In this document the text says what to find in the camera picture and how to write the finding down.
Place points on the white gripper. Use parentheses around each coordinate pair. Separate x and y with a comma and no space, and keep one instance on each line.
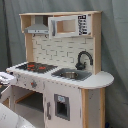
(7,79)

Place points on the white oven door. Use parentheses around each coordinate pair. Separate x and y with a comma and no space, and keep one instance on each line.
(6,97)

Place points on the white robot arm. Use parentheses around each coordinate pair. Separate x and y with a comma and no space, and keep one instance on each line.
(8,118)

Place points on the wooden toy kitchen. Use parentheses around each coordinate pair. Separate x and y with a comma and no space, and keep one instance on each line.
(86,98)

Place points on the right red stove knob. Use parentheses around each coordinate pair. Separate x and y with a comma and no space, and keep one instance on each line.
(33,84)

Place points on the black stovetop red burners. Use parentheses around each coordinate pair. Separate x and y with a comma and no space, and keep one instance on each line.
(36,67)

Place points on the grey range hood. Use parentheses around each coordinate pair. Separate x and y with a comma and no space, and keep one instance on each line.
(39,27)

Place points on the grey toy sink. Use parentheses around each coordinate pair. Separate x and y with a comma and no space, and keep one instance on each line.
(72,74)

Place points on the black toy faucet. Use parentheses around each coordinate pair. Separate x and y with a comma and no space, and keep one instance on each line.
(81,64)

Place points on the white microwave door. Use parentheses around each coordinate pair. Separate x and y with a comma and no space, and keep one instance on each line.
(68,26)

